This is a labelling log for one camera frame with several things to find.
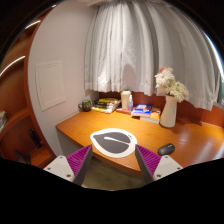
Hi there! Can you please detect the clear spray bottle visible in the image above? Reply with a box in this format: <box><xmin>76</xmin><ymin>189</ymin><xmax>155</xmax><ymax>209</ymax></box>
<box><xmin>127</xmin><ymin>94</ymin><xmax>134</xmax><ymax>112</ymax></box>

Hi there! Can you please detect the cream lidded tumbler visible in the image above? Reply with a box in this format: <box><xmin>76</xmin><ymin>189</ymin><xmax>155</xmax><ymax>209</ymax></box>
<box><xmin>120</xmin><ymin>89</ymin><xmax>132</xmax><ymax>110</ymax></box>

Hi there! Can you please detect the white flower bouquet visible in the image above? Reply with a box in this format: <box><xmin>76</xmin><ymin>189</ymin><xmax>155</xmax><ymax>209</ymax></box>
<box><xmin>154</xmin><ymin>66</ymin><xmax>190</xmax><ymax>103</ymax></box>

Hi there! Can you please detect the red-brown flat book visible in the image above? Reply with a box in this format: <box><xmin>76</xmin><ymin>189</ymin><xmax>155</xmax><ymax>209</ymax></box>
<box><xmin>115</xmin><ymin>107</ymin><xmax>134</xmax><ymax>115</ymax></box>

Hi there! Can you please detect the white and grey mouse pad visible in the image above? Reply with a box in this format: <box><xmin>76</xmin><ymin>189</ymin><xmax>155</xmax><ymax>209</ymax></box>
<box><xmin>89</xmin><ymin>128</ymin><xmax>138</xmax><ymax>159</ymax></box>

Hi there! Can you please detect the white wall panel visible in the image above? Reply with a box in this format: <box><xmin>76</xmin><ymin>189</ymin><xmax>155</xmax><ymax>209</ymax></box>
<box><xmin>35</xmin><ymin>60</ymin><xmax>67</xmax><ymax>112</ymax></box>

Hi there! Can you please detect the white and yellow book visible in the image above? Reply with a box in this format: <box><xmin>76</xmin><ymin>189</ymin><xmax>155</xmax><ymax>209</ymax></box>
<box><xmin>91</xmin><ymin>105</ymin><xmax>122</xmax><ymax>114</ymax></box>

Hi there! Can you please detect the black computer mouse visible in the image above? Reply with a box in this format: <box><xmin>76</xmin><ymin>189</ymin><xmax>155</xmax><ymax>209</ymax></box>
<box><xmin>157</xmin><ymin>143</ymin><xmax>176</xmax><ymax>157</ymax></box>

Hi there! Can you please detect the white ceramic vase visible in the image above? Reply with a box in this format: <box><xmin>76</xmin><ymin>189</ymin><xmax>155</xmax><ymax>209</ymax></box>
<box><xmin>159</xmin><ymin>94</ymin><xmax>178</xmax><ymax>129</ymax></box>

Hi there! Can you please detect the white curtain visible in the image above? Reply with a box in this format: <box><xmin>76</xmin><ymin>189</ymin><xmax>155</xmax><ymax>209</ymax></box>
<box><xmin>83</xmin><ymin>0</ymin><xmax>223</xmax><ymax>112</ymax></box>

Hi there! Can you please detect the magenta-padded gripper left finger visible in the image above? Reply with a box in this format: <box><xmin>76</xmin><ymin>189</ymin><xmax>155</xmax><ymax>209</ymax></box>
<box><xmin>43</xmin><ymin>143</ymin><xmax>94</xmax><ymax>187</ymax></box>

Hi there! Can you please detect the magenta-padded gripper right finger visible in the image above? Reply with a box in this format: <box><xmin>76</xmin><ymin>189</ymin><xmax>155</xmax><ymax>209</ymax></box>
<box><xmin>134</xmin><ymin>144</ymin><xmax>184</xmax><ymax>185</ymax></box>

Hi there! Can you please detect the blue cover book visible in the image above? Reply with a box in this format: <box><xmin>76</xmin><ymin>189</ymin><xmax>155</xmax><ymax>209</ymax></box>
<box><xmin>131</xmin><ymin>103</ymin><xmax>154</xmax><ymax>118</ymax></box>

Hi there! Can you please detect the yellow and black book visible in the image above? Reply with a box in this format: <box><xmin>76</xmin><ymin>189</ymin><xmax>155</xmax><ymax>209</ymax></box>
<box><xmin>97</xmin><ymin>97</ymin><xmax>120</xmax><ymax>105</ymax></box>

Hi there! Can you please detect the dark green mug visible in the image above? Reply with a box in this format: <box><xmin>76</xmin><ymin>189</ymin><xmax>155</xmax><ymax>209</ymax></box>
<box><xmin>77</xmin><ymin>99</ymin><xmax>93</xmax><ymax>112</ymax></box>

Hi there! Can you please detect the dark cover book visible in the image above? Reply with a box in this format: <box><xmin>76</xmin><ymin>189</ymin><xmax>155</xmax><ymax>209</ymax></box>
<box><xmin>93</xmin><ymin>100</ymin><xmax>119</xmax><ymax>110</ymax></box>

